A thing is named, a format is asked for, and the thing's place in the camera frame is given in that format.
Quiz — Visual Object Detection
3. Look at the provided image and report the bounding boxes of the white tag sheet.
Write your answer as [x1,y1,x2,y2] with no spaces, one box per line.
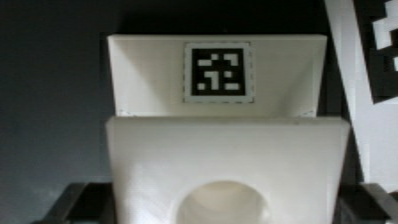
[323,0,398,191]

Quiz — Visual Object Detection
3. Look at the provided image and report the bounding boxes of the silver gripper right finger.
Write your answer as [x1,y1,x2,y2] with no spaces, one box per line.
[333,183,398,224]

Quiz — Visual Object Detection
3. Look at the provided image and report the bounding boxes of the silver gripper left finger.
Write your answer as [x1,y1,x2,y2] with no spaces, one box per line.
[33,183,115,224]

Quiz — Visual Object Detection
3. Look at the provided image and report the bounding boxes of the white lamp base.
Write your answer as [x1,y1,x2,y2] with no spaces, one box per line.
[106,35,349,224]

